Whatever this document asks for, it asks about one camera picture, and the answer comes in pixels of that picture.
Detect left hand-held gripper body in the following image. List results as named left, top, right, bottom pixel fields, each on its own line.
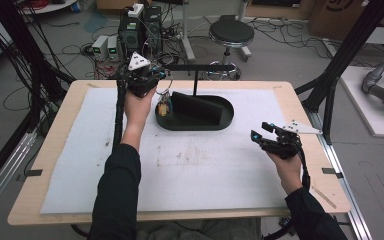
left=120, top=51, right=162, bottom=99

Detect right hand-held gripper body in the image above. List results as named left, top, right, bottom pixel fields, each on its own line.
left=261, top=119, right=324, bottom=161

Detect key ring with coloured tags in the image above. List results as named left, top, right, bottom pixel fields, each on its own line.
left=155, top=69, right=175, bottom=118

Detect black oval tray key stand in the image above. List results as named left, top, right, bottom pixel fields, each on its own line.
left=154, top=64, right=236, bottom=132

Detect black wallet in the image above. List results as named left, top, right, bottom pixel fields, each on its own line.
left=170, top=91, right=227, bottom=126

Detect person's right hand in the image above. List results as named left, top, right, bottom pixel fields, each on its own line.
left=266, top=151, right=304, bottom=197

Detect person's left hand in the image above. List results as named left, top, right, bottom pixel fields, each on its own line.
left=123, top=86, right=158, bottom=131

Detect black computer tower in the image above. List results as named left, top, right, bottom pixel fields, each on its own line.
left=117, top=13, right=145, bottom=66
left=142, top=5, right=164, bottom=56

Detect grey bench power supply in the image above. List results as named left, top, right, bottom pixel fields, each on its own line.
left=107, top=35, right=121, bottom=62
left=91, top=34, right=110, bottom=62

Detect white table leg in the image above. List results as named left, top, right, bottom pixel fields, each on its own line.
left=179, top=0, right=197, bottom=63

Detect white table mat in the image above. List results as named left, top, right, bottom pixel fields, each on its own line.
left=39, top=87, right=304, bottom=215

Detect white power adapter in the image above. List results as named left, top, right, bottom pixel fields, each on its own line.
left=127, top=3, right=145, bottom=19

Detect beige tape strip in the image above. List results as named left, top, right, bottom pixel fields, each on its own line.
left=311, top=185, right=338, bottom=211

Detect black round stool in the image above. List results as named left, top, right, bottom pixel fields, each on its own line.
left=208, top=14, right=256, bottom=81

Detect white floor board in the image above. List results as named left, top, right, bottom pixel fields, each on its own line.
left=339, top=65, right=384, bottom=140

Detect person's grey trousers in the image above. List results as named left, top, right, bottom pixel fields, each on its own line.
left=135, top=217, right=264, bottom=240

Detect white round table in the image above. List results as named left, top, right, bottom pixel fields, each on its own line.
left=19, top=0, right=80, bottom=15

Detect cardboard box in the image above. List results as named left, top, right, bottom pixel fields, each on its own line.
left=307, top=0, right=384, bottom=43

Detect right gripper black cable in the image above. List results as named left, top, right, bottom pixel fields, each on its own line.
left=262, top=141, right=312, bottom=240

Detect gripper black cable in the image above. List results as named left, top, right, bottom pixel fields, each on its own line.
left=111, top=73, right=128, bottom=155
left=262, top=141, right=312, bottom=240

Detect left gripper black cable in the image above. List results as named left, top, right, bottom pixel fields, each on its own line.
left=111, top=73, right=128, bottom=155

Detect aluminium rail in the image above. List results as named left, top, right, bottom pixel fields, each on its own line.
left=0, top=130, right=38, bottom=223
left=307, top=109, right=374, bottom=240

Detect tangle of floor cables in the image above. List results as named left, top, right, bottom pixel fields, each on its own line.
left=246, top=16, right=329, bottom=61

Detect black frame post with cables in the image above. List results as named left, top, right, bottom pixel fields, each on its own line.
left=0, top=0, right=76, bottom=134

